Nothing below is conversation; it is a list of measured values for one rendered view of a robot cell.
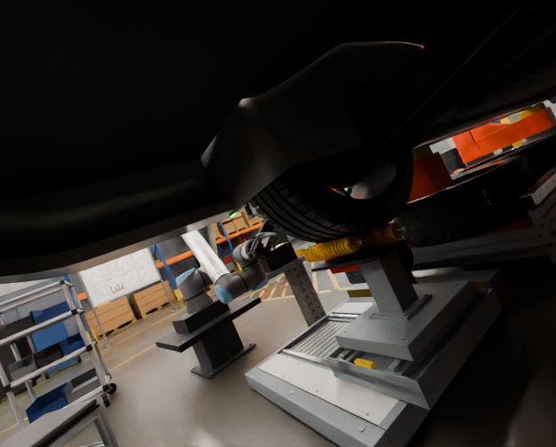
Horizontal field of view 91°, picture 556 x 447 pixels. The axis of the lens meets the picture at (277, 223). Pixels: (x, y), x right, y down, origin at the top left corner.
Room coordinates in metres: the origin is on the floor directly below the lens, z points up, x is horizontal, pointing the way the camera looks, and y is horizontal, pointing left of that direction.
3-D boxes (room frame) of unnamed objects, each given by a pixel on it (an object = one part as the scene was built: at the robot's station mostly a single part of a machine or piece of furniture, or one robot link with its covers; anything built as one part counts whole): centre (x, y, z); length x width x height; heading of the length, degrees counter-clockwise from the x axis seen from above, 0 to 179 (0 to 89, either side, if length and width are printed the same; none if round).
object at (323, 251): (0.97, -0.13, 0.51); 0.29 x 0.06 x 0.06; 32
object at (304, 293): (1.79, 0.03, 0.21); 0.10 x 0.10 x 0.42; 32
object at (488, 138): (2.44, -2.23, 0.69); 0.52 x 0.17 x 0.35; 32
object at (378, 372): (0.98, -0.27, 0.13); 0.50 x 0.36 x 0.10; 122
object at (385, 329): (0.98, -0.27, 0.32); 0.40 x 0.30 x 0.28; 122
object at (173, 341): (1.97, 0.74, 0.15); 0.60 x 0.60 x 0.30; 39
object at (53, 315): (2.10, 1.97, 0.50); 0.54 x 0.42 x 1.00; 122
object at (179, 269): (8.39, 2.76, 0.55); 1.40 x 0.80 x 1.09; 131
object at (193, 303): (1.97, 0.75, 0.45); 0.19 x 0.19 x 0.10
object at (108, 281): (6.17, 3.66, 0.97); 1.50 x 0.50 x 1.95; 129
